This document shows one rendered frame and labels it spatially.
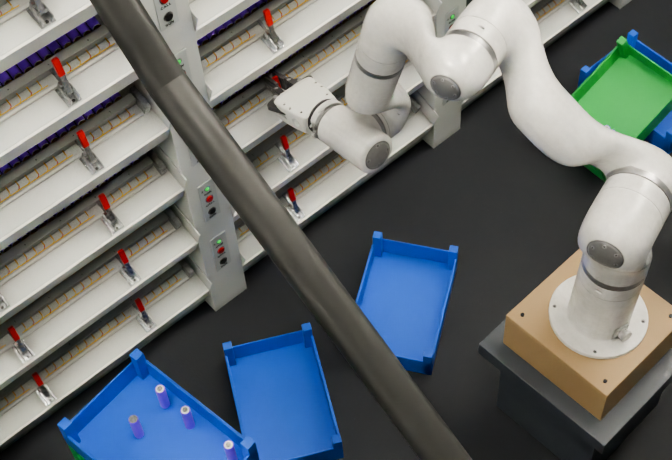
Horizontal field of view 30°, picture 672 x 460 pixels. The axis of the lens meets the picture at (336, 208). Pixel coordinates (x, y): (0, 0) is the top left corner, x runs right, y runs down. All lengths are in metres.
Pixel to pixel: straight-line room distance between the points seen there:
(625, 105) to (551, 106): 1.16
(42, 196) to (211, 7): 0.46
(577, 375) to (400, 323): 0.60
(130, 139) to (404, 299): 0.85
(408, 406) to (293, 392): 2.08
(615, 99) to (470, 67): 1.27
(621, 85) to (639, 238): 1.18
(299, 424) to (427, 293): 0.44
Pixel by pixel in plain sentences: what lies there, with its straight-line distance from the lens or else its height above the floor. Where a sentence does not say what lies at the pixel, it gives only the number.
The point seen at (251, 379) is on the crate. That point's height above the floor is 0.00.
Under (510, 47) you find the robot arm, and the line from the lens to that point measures 2.07.
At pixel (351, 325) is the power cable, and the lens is 0.73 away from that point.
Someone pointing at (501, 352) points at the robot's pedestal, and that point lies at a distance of 2.54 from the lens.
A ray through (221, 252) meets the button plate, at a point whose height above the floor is 0.21.
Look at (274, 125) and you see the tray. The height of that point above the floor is 0.48.
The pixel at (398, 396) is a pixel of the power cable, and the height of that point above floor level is 1.84.
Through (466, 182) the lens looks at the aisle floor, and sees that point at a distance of 3.11.
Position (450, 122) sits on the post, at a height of 0.06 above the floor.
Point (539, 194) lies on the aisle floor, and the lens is 3.10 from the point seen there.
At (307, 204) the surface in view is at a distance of 2.95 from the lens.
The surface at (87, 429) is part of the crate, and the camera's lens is 2.39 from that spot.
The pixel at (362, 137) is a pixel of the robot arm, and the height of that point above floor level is 0.65.
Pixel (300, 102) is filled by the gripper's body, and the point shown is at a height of 0.60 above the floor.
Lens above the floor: 2.50
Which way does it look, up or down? 54 degrees down
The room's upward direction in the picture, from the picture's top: 5 degrees counter-clockwise
